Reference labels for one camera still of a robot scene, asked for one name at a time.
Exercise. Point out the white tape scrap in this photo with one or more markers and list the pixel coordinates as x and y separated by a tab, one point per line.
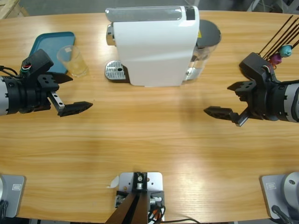
114	183

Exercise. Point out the metal drip tray grille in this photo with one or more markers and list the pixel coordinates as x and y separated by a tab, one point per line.
114	70

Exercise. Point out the teal plastic tray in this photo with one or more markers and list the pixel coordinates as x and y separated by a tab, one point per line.
53	42

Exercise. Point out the dark camera mount post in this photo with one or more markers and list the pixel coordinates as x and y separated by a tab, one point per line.
130	210

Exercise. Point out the black capsule holder with rods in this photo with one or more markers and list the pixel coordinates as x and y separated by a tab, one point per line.
275	35

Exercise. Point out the wooden pallet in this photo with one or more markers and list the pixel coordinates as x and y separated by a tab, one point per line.
9	7

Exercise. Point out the white capsule coffee machine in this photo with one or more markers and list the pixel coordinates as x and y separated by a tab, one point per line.
154	51

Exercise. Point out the orange coffee capsule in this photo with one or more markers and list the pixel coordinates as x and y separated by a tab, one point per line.
273	65

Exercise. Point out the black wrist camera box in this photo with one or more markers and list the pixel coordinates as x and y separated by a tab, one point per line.
253	65
37	60

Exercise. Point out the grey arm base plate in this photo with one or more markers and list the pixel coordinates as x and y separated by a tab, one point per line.
14	193
273	193

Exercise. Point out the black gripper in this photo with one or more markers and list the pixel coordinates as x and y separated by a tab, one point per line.
30	98
268	102

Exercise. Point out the clear drinking glass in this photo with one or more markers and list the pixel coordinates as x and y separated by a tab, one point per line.
74	65

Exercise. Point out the teal coffee capsule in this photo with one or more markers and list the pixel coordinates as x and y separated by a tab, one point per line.
286	50

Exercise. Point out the white metal desk leg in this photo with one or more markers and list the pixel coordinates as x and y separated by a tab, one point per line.
253	5

